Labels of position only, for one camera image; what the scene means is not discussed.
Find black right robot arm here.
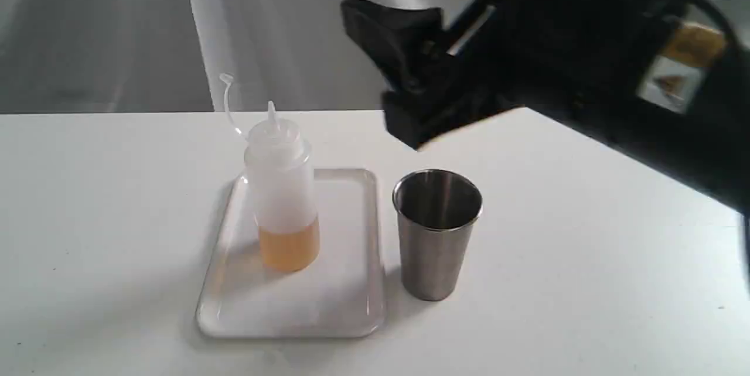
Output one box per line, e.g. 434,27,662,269
340,0,748,263

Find stainless steel cup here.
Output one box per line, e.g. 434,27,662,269
392,169,483,302

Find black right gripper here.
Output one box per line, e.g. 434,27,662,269
340,0,691,150

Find translucent squeeze bottle amber liquid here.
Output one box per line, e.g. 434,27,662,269
219,73,321,273

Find white rectangular plastic tray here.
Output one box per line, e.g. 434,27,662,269
196,168,387,340

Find grey fabric backdrop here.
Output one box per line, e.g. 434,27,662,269
0,0,750,114

